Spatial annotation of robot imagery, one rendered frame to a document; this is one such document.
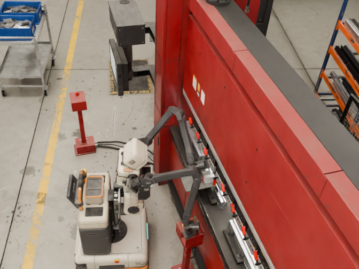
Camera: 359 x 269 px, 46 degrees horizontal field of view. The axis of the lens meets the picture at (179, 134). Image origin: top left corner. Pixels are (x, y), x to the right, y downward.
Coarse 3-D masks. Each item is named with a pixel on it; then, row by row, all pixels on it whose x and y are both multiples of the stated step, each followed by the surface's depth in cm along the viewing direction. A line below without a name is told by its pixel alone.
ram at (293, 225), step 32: (192, 32) 339; (192, 64) 352; (224, 64) 290; (192, 96) 367; (224, 96) 293; (224, 128) 303; (256, 128) 251; (224, 160) 314; (256, 160) 258; (288, 160) 223; (256, 192) 266; (288, 192) 225; (256, 224) 274; (288, 224) 231; (320, 224) 200; (288, 256) 237; (320, 256) 204; (352, 256) 181
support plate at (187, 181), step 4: (204, 172) 360; (208, 172) 361; (188, 176) 356; (184, 180) 352; (188, 180) 353; (192, 180) 353; (184, 184) 349; (188, 184) 350; (200, 184) 350; (204, 184) 350; (208, 184) 351; (212, 184) 351; (188, 188) 346; (200, 188) 347; (204, 188) 348
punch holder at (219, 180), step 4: (216, 172) 335; (220, 172) 327; (216, 176) 336; (220, 176) 328; (216, 180) 338; (220, 180) 329; (224, 180) 322; (220, 184) 330; (224, 184) 325; (220, 188) 332
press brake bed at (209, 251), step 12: (180, 156) 399; (180, 168) 407; (180, 180) 415; (180, 192) 423; (180, 204) 453; (180, 216) 444; (192, 216) 390; (204, 216) 352; (204, 228) 357; (204, 240) 363; (204, 252) 370; (216, 252) 333; (204, 264) 395; (216, 264) 339
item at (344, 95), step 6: (336, 78) 517; (342, 78) 531; (336, 84) 513; (342, 84) 514; (348, 84) 520; (342, 90) 499; (348, 90) 505; (342, 96) 499; (348, 96) 498; (354, 102) 492; (354, 114) 471
